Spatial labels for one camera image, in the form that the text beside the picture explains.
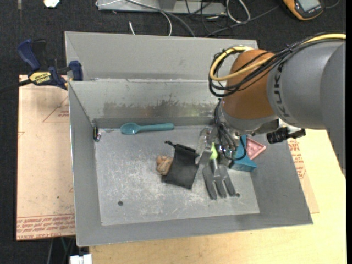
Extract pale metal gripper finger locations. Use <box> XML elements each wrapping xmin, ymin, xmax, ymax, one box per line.
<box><xmin>198</xmin><ymin>127</ymin><xmax>212</xmax><ymax>153</ymax></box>
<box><xmin>195</xmin><ymin>148</ymin><xmax>213</xmax><ymax>166</ymax></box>

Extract teal plastic spoon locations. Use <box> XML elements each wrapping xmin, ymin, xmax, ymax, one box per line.
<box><xmin>119</xmin><ymin>122</ymin><xmax>175</xmax><ymax>135</ymax></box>

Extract grey metal bin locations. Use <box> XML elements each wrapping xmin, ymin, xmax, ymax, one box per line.
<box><xmin>64</xmin><ymin>31</ymin><xmax>314</xmax><ymax>248</ymax></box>

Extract black cylinder on white bracket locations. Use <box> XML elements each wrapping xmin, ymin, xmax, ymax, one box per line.
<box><xmin>265</xmin><ymin>126</ymin><xmax>307</xmax><ymax>145</ymax></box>

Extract teal blue box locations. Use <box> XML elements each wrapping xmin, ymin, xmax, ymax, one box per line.
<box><xmin>228</xmin><ymin>135</ymin><xmax>259</xmax><ymax>173</ymax></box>

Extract black cloth pouch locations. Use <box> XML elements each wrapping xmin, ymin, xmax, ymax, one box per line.
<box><xmin>161</xmin><ymin>140</ymin><xmax>200</xmax><ymax>190</ymax></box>

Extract brown cardboard board red print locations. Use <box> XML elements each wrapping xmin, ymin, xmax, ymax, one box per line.
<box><xmin>15</xmin><ymin>74</ymin><xmax>321</xmax><ymax>242</ymax></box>

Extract pink triangle block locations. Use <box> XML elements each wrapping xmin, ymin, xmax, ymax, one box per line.
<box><xmin>245</xmin><ymin>136</ymin><xmax>267</xmax><ymax>160</ymax></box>

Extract grey garden fork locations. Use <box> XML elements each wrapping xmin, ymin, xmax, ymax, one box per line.
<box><xmin>202</xmin><ymin>158</ymin><xmax>238</xmax><ymax>200</ymax></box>

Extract tan toy figure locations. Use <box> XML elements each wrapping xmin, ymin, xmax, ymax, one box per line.
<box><xmin>155</xmin><ymin>155</ymin><xmax>174</xmax><ymax>176</ymax></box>

